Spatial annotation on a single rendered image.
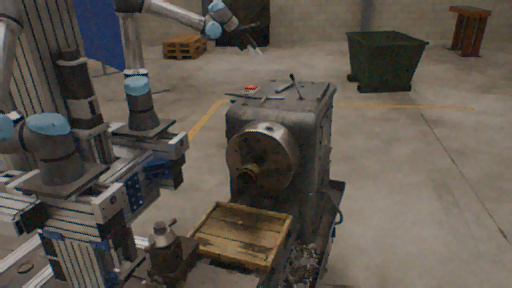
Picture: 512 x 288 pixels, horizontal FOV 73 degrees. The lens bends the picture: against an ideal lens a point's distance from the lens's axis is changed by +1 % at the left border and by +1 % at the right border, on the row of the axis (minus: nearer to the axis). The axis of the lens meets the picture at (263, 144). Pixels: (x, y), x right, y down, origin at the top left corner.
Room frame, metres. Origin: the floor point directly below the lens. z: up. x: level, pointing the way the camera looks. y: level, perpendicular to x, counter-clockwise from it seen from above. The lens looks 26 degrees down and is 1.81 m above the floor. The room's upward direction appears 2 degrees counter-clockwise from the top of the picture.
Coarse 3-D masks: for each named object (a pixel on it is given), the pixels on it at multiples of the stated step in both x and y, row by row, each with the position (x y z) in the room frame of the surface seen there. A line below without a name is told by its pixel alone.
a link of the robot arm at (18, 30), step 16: (0, 0) 1.07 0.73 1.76; (0, 16) 1.03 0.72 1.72; (16, 16) 1.07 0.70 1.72; (0, 32) 1.01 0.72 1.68; (16, 32) 1.06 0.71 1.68; (0, 48) 0.98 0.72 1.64; (0, 64) 0.96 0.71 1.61; (0, 80) 0.93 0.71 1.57; (0, 96) 0.90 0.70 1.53; (0, 112) 0.88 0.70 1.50; (0, 128) 0.83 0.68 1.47
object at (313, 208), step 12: (324, 168) 1.73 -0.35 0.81; (324, 180) 1.71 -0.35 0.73; (276, 192) 1.44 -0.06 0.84; (288, 192) 1.42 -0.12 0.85; (312, 192) 1.40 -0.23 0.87; (324, 192) 1.78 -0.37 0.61; (300, 204) 1.40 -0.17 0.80; (312, 204) 1.44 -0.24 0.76; (324, 204) 1.73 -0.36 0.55; (300, 216) 1.40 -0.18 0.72; (312, 216) 1.43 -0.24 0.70; (300, 228) 1.40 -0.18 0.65; (312, 228) 1.45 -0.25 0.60; (300, 240) 1.39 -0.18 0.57
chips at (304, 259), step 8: (296, 248) 1.33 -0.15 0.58; (304, 248) 1.33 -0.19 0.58; (312, 248) 1.34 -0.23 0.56; (288, 256) 1.31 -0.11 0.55; (296, 256) 1.25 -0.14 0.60; (304, 256) 1.25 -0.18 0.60; (312, 256) 1.29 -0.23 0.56; (320, 256) 1.30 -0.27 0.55; (288, 264) 1.22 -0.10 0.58; (296, 264) 1.23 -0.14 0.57; (304, 264) 1.21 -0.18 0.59; (312, 264) 1.24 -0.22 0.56; (320, 264) 1.25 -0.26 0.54; (288, 272) 1.19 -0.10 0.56; (296, 272) 1.16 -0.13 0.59; (304, 272) 1.15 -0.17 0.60; (312, 272) 1.18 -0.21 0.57; (280, 280) 1.13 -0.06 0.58; (288, 280) 1.15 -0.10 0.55; (296, 280) 1.12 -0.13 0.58; (304, 280) 1.12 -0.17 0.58; (312, 280) 1.14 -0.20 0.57
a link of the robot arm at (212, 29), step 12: (120, 0) 1.58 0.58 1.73; (132, 0) 1.57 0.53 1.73; (144, 0) 1.58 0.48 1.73; (156, 0) 1.62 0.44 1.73; (144, 12) 1.60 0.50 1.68; (156, 12) 1.60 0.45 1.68; (168, 12) 1.62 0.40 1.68; (180, 12) 1.64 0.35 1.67; (180, 24) 1.64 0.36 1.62; (192, 24) 1.65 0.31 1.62; (204, 24) 1.67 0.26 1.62; (216, 24) 1.67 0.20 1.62; (216, 36) 1.66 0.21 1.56
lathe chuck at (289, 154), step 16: (256, 128) 1.33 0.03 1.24; (272, 128) 1.35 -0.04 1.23; (256, 144) 1.31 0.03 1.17; (272, 144) 1.29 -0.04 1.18; (288, 144) 1.30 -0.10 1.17; (256, 160) 1.39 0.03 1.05; (272, 160) 1.29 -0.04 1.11; (288, 160) 1.26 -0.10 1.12; (288, 176) 1.26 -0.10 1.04; (256, 192) 1.32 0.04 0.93; (272, 192) 1.29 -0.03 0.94
